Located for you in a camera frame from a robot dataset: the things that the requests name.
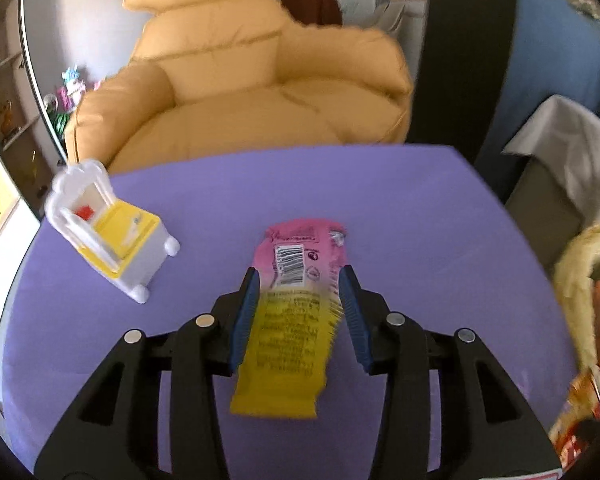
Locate white yellow toy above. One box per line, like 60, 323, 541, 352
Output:
44, 159, 181, 304

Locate yellow leather armchair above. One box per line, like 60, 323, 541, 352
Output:
65, 0, 414, 174

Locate red yellow snack bag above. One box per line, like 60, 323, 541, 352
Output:
548, 366, 600, 471

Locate blue cloth partition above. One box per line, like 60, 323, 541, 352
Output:
476, 0, 600, 167

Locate yellow pink snack packet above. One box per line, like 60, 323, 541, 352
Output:
230, 219, 348, 419

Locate toys on floor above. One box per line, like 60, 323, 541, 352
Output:
43, 66, 102, 140

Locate yellow trash bag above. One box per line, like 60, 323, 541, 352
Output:
553, 226, 600, 372

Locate wall shelf unit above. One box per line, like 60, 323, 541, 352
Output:
0, 0, 64, 218

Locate white sofa cover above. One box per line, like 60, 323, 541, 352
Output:
502, 94, 600, 226

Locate brown draped dining chair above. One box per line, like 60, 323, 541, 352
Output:
278, 0, 342, 26

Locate purple tablecloth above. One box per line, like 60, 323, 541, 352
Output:
2, 145, 576, 467

